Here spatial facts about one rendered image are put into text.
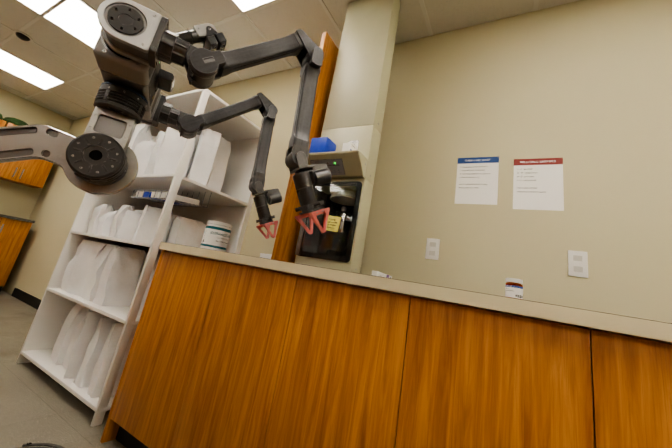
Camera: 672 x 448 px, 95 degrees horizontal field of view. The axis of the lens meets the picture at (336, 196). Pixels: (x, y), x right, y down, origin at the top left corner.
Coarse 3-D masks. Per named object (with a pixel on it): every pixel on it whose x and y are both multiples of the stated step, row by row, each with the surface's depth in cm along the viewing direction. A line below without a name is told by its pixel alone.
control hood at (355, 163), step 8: (320, 152) 157; (328, 152) 154; (336, 152) 152; (344, 152) 149; (352, 152) 147; (360, 152) 147; (344, 160) 151; (352, 160) 149; (360, 160) 147; (344, 168) 153; (352, 168) 151; (360, 168) 149; (336, 176) 158; (344, 176) 156; (352, 176) 154; (360, 176) 151
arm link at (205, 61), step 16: (304, 32) 107; (240, 48) 96; (256, 48) 98; (272, 48) 101; (288, 48) 104; (304, 48) 112; (192, 64) 85; (208, 64) 88; (224, 64) 91; (240, 64) 95; (256, 64) 101; (304, 64) 111
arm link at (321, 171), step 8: (296, 160) 98; (304, 160) 99; (296, 168) 100; (304, 168) 101; (312, 168) 103; (320, 168) 104; (320, 176) 102; (328, 176) 104; (312, 184) 106; (320, 184) 104
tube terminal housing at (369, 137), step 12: (324, 132) 175; (336, 132) 171; (348, 132) 167; (360, 132) 163; (372, 132) 159; (336, 144) 168; (360, 144) 160; (372, 144) 159; (372, 156) 160; (372, 168) 160; (336, 180) 160; (348, 180) 157; (360, 180) 153; (372, 180) 160; (360, 204) 149; (360, 216) 149; (360, 228) 149; (360, 240) 149; (360, 252) 149; (312, 264) 151; (324, 264) 148; (336, 264) 145; (348, 264) 142; (360, 264) 150
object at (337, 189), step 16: (320, 192) 161; (336, 192) 156; (352, 192) 152; (336, 208) 153; (352, 208) 149; (320, 224) 155; (352, 224) 146; (304, 240) 156; (320, 240) 152; (336, 240) 148; (352, 240) 144; (304, 256) 153; (320, 256) 149; (336, 256) 145
